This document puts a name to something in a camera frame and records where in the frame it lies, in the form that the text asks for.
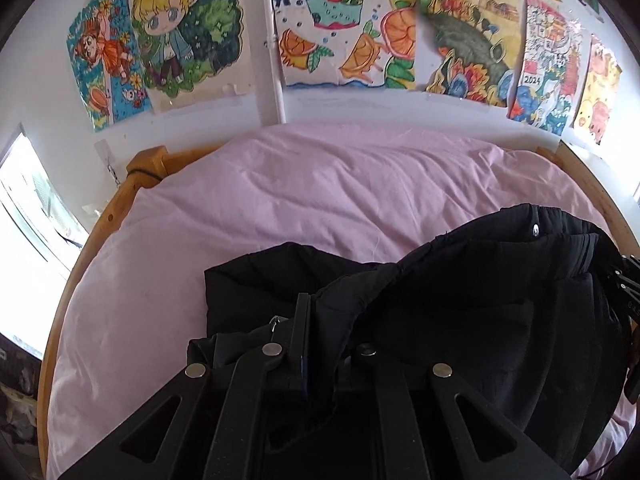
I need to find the landscape fields drawing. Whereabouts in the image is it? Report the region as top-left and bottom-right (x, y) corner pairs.
(416, 0), (527, 109)

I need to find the yellow chick and bears drawing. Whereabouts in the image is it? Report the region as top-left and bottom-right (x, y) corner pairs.
(571, 34), (624, 147)

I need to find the bright window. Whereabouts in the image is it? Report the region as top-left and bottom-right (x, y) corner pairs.
(0, 126), (92, 361)

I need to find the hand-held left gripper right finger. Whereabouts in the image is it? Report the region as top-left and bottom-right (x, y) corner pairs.
(345, 342), (574, 480)

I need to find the juice cup and oranges drawing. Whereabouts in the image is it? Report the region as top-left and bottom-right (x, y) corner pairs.
(267, 0), (419, 92)

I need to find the colourful city drawing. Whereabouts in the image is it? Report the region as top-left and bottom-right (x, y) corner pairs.
(506, 0), (587, 134)

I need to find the dark cluttered shelf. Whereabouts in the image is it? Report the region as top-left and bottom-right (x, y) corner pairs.
(0, 332), (45, 480)

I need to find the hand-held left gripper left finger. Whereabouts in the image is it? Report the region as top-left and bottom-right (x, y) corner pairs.
(60, 292), (314, 480)

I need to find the black padded jacket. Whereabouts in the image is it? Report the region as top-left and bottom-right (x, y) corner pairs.
(187, 202), (634, 480)

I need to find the pink blanket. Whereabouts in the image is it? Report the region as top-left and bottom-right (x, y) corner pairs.
(45, 120), (640, 480)

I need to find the white wall pipe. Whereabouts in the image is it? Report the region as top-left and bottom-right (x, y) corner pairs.
(259, 0), (288, 125)

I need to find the blond character drawing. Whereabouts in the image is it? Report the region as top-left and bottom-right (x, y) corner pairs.
(126, 0), (252, 114)

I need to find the swimming girl drawing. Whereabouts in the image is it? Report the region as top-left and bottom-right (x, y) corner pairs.
(66, 0), (154, 134)

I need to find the wooden bed frame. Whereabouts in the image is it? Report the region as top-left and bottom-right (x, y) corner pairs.
(37, 141), (640, 480)

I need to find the clear wall hook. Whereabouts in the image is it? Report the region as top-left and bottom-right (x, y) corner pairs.
(93, 138), (124, 189)

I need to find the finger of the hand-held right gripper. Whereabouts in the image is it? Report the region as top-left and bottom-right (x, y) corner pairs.
(595, 254), (640, 327)

